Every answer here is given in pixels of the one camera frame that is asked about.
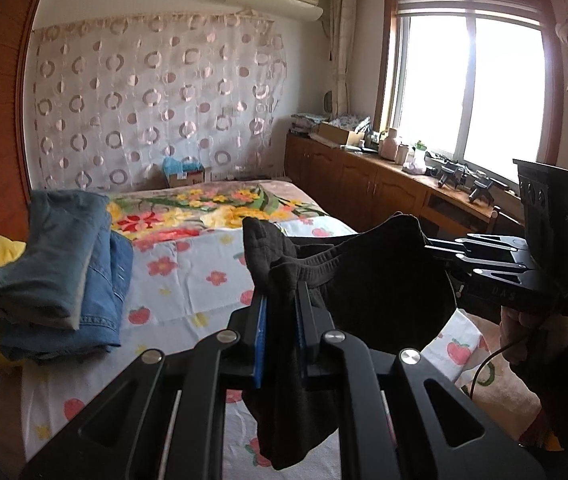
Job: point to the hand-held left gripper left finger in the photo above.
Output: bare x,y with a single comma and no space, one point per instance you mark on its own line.
260,340

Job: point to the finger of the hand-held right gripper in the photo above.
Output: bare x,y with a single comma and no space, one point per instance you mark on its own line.
484,244
494,269

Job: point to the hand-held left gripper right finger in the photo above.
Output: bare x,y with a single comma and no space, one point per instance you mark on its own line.
304,345

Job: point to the black pants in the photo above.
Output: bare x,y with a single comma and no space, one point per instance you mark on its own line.
379,285

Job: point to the person's right hand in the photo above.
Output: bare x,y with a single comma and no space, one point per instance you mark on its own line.
534,340

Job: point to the wooden chair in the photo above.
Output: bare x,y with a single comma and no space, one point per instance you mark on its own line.
504,220

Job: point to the black device on cabinet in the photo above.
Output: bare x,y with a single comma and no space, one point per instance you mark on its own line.
481,190
450,175

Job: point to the strawberry print bed sheet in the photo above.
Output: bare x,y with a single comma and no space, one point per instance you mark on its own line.
188,285

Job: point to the beige pink blanket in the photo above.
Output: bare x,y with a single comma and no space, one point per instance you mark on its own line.
504,385

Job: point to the white cup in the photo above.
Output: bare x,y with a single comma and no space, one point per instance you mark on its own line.
403,154

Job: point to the wooden cabinet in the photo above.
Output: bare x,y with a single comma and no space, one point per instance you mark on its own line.
354,180

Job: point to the yellow floral blanket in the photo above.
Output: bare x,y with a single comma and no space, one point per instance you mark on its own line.
203,205

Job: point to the window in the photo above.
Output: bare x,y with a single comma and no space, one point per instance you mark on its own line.
464,80

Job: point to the open cardboard box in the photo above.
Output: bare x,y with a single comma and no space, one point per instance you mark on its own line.
341,132

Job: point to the cardboard box with blue cloth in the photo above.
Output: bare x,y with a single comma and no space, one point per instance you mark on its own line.
183,175

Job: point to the dark oval object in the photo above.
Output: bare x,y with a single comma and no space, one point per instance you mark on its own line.
330,102

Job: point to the patterned folded cloth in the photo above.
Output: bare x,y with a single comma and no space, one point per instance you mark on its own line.
309,121

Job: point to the light blue folded jeans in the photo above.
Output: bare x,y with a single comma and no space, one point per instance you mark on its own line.
48,240

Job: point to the beige window curtain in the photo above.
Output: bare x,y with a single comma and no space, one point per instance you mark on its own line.
341,50

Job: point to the circle pattern sheer curtain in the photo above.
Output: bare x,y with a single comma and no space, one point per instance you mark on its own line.
153,100

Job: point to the yellow pillow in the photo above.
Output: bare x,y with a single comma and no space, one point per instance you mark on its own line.
1,255

